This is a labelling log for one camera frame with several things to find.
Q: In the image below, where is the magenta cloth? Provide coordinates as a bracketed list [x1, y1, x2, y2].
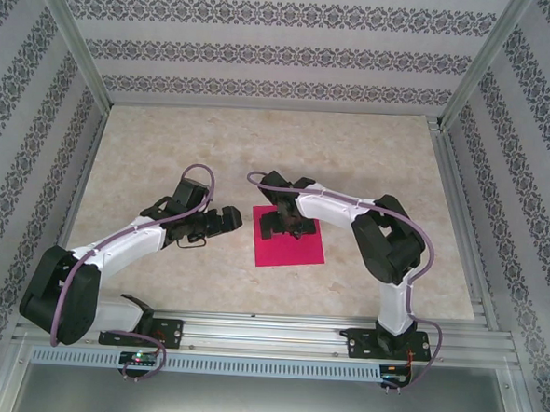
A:
[248, 203, 329, 271]

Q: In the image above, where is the grey metal sheet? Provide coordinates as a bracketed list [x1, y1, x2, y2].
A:
[9, 338, 540, 412]

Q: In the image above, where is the left circuit board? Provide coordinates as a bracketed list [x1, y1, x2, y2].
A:
[117, 350, 161, 369]

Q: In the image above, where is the circuit board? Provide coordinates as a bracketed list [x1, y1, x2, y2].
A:
[117, 350, 161, 369]
[378, 364, 415, 389]

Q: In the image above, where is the right circuit board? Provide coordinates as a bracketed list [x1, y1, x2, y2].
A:
[378, 364, 415, 389]

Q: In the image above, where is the left thin black wire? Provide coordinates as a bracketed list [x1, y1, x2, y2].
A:
[175, 234, 208, 252]

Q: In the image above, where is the aluminium mounting rail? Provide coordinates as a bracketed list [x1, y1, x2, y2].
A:
[12, 295, 521, 372]

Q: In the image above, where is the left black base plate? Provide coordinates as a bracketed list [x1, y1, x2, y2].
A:
[97, 314, 186, 351]

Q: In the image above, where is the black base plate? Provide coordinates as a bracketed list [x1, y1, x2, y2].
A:
[97, 314, 186, 351]
[341, 325, 435, 365]

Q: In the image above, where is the aluminium side rail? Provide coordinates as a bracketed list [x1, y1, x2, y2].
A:
[34, 98, 110, 312]
[414, 116, 514, 332]

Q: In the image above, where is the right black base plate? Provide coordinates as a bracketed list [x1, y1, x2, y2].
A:
[341, 325, 435, 365]

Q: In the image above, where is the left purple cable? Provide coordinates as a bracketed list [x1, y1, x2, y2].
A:
[47, 155, 221, 388]

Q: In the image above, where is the purple cable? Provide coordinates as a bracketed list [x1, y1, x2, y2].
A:
[47, 155, 221, 388]
[233, 169, 458, 399]

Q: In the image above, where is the slotted grey cable duct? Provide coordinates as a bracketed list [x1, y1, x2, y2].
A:
[29, 342, 384, 386]

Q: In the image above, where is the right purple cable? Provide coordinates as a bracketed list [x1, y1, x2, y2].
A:
[233, 169, 458, 399]

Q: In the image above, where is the aluminium frame post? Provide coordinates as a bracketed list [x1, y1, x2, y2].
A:
[439, 0, 536, 134]
[21, 0, 119, 108]

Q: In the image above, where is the aluminium frame beam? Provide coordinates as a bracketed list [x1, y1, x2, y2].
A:
[0, 336, 34, 412]
[493, 366, 550, 412]

